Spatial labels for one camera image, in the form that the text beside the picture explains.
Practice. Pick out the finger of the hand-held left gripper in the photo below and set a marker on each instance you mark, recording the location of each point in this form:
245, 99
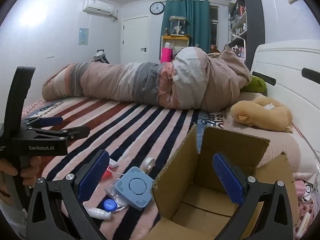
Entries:
77, 131
50, 121

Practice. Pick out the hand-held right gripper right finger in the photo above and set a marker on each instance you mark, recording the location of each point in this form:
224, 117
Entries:
227, 182

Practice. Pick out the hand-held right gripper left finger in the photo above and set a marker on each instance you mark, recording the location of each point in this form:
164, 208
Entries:
92, 177

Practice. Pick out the pink plastic bottle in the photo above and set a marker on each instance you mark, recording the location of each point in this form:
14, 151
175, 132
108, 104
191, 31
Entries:
110, 174

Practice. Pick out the brown cardboard box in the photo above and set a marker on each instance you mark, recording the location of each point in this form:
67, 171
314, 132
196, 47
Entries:
225, 140

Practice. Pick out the person's left hand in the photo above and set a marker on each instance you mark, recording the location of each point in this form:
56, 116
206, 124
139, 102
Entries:
31, 170

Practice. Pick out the clear plastic case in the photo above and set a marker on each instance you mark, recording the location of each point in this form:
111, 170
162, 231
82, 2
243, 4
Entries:
111, 190

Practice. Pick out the small white plastic piece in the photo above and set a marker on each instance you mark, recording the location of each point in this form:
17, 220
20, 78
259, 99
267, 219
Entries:
113, 163

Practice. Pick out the white plastic tube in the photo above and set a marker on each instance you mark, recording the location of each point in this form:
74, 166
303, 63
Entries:
97, 213

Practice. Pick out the striped pink blanket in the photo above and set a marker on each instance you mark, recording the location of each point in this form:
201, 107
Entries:
112, 120

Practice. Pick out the blue square plastic device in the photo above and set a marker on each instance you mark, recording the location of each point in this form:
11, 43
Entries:
135, 187

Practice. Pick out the white round plastic piece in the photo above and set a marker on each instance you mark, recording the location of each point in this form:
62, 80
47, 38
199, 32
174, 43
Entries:
149, 165

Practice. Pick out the printed bed sheet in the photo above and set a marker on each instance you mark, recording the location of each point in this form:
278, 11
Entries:
212, 122

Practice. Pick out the rolled pink grey duvet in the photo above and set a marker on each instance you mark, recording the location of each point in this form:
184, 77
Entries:
125, 80

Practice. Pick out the tan plush toy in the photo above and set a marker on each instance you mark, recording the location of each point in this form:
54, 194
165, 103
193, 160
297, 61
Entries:
260, 117

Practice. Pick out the pink dotted cloth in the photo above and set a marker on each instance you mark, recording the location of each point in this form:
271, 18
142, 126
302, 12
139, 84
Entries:
306, 212

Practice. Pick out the green plush toy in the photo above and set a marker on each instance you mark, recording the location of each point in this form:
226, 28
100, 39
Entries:
257, 86

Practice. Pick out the white door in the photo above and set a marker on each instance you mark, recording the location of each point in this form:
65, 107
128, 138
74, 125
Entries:
133, 40

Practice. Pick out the pink box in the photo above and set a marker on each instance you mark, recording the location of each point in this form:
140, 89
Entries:
166, 55

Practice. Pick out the white air conditioner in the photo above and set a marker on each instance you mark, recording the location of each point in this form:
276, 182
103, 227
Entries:
98, 6

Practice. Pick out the yellow metal rack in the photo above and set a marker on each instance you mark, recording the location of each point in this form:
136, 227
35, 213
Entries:
175, 38

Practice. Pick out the white bed headboard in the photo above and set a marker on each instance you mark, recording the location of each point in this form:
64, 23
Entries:
287, 60

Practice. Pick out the glass display case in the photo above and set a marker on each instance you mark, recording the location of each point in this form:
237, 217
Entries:
178, 26

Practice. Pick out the window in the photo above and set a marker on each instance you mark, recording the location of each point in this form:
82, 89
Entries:
213, 32

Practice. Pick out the teal curtain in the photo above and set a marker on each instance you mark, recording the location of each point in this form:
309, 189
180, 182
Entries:
197, 22

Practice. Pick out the dark shelf unit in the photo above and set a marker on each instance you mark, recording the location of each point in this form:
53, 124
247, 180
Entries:
255, 17

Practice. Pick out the light blue wall poster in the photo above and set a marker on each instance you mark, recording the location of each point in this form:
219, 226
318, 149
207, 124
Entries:
84, 36

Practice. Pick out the round wall clock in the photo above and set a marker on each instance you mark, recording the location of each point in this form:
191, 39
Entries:
157, 8

